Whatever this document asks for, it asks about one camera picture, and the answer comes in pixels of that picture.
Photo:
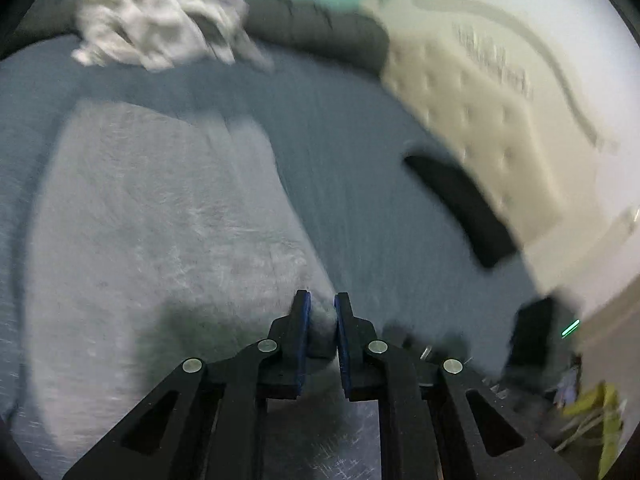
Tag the yellow packaging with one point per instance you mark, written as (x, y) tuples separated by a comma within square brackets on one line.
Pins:
[(607, 410)]

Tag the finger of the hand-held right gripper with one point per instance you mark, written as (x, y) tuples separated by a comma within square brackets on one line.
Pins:
[(420, 342)]

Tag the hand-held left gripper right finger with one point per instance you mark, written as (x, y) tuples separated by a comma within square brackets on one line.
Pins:
[(344, 345)]

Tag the white crumpled garment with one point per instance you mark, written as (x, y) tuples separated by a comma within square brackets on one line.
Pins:
[(135, 20)]

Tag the cream tufted headboard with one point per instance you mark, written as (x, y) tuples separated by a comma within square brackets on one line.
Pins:
[(475, 110)]

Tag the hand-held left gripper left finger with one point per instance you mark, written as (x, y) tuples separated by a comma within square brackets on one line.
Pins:
[(302, 340)]

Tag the black sock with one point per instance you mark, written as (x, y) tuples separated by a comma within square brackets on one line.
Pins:
[(465, 205)]

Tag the dark grey duvet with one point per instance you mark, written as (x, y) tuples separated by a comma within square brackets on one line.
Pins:
[(310, 25)]

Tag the grey sweatshirt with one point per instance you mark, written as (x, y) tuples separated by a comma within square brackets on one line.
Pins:
[(150, 235)]

